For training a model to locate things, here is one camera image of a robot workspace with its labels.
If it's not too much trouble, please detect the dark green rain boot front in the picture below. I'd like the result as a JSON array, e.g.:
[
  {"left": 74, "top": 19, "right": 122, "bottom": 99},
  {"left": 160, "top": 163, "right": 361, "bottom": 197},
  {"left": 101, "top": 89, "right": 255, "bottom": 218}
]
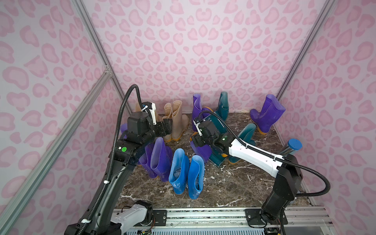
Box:
[{"left": 202, "top": 113, "right": 227, "bottom": 166}]

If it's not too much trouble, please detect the blue rain boot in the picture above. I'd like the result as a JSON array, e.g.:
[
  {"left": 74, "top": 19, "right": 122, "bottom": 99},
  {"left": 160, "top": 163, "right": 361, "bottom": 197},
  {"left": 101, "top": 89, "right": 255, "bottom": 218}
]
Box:
[
  {"left": 168, "top": 148, "right": 190, "bottom": 195},
  {"left": 187, "top": 155, "right": 205, "bottom": 200}
]

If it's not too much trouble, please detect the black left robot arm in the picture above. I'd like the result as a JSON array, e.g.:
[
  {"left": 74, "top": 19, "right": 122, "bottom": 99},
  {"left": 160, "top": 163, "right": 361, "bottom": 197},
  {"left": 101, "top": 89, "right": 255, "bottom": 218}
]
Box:
[{"left": 64, "top": 102, "right": 171, "bottom": 235}]

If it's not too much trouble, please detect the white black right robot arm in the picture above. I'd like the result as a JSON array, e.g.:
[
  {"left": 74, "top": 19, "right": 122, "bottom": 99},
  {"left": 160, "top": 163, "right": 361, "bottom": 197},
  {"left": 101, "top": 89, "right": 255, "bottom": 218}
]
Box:
[{"left": 192, "top": 118, "right": 303, "bottom": 223}]

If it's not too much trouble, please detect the purple rain boot lying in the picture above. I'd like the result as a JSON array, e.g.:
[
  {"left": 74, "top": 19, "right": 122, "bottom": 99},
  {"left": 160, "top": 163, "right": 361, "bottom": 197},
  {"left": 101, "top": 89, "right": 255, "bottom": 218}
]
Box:
[{"left": 192, "top": 94, "right": 212, "bottom": 132}]

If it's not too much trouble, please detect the blue capped clear bottle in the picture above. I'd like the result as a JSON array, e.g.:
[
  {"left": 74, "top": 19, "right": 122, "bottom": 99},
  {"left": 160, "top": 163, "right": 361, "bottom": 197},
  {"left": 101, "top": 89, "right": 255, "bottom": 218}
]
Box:
[{"left": 279, "top": 139, "right": 303, "bottom": 156}]

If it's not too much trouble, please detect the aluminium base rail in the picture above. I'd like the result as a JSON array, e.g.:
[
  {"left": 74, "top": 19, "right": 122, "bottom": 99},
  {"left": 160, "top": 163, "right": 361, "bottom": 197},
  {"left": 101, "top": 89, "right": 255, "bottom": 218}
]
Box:
[{"left": 125, "top": 206, "right": 337, "bottom": 235}]

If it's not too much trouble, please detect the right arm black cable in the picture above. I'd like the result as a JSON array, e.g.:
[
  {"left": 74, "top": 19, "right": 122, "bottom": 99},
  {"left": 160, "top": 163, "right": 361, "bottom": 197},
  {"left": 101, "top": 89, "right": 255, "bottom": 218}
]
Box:
[{"left": 197, "top": 110, "right": 332, "bottom": 235}]

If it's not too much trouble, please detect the right aluminium corner post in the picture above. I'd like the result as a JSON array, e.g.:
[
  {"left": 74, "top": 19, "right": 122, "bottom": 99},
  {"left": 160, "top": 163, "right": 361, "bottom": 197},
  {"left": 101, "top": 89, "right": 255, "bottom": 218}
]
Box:
[{"left": 276, "top": 0, "right": 337, "bottom": 102}]

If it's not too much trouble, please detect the aluminium corner frame post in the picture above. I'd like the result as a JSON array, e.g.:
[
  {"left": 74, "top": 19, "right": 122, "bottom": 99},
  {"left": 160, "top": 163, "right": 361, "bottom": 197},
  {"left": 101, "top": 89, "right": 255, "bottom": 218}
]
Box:
[{"left": 1, "top": 1, "right": 123, "bottom": 235}]

